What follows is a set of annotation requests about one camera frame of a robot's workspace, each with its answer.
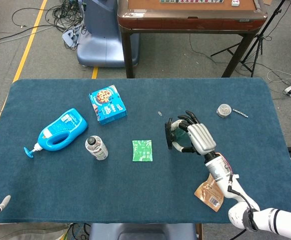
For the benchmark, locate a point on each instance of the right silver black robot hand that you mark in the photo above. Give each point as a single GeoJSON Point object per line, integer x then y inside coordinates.
{"type": "Point", "coordinates": [200, 140]}

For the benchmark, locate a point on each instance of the black tripod stand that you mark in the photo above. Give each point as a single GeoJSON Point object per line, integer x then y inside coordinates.
{"type": "Point", "coordinates": [255, 40]}

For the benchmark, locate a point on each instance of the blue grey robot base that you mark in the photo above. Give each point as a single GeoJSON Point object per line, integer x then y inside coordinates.
{"type": "Point", "coordinates": [103, 37]}

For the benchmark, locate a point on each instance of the green sachet packet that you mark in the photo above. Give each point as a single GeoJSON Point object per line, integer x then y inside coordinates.
{"type": "Point", "coordinates": [142, 150]}

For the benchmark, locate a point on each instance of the small clear round container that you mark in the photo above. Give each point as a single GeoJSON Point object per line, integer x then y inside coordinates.
{"type": "Point", "coordinates": [223, 110]}

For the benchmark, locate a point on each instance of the clear plastic drink bottle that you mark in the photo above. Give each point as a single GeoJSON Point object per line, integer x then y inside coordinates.
{"type": "Point", "coordinates": [96, 148]}

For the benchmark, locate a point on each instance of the blue table cloth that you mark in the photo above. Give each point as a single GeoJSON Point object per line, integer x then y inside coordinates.
{"type": "Point", "coordinates": [110, 185]}

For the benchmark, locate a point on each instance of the blue grey robot torso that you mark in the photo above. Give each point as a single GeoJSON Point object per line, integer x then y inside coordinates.
{"type": "Point", "coordinates": [143, 232]}

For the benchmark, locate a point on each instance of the blue cookie box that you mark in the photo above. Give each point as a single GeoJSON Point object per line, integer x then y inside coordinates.
{"type": "Point", "coordinates": [107, 104]}

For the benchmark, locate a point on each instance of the brown spouted pouch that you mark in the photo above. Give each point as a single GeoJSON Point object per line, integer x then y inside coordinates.
{"type": "Point", "coordinates": [208, 193]}

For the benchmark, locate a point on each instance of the brown mahjong table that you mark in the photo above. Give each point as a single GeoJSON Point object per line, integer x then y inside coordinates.
{"type": "Point", "coordinates": [190, 22]}

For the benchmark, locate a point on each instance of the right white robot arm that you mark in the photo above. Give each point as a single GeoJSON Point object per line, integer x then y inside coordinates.
{"type": "Point", "coordinates": [235, 192]}

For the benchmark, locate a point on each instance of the single white mahjong tile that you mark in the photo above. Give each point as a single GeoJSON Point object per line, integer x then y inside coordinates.
{"type": "Point", "coordinates": [235, 3]}

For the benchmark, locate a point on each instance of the blue pump detergent bottle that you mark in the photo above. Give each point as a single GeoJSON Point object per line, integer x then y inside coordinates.
{"type": "Point", "coordinates": [60, 132]}

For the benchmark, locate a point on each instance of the row of mahjong tiles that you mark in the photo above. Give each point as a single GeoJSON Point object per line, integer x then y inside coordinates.
{"type": "Point", "coordinates": [191, 1]}

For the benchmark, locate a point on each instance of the silver paper clip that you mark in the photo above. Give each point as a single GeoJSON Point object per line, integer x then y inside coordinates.
{"type": "Point", "coordinates": [160, 113]}

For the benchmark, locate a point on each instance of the grey power strip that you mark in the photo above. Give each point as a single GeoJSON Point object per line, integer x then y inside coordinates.
{"type": "Point", "coordinates": [70, 35]}

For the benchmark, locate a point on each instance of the green transparent spray bottle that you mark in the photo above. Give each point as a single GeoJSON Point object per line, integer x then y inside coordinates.
{"type": "Point", "coordinates": [175, 132]}

